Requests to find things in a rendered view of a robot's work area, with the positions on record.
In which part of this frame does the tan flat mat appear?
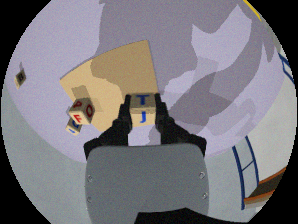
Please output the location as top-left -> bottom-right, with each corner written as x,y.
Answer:
59,40 -> 158,131

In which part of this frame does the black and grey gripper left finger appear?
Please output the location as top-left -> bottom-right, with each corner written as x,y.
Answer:
83,94 -> 133,160

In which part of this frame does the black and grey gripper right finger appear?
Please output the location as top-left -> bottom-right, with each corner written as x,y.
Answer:
154,93 -> 207,157

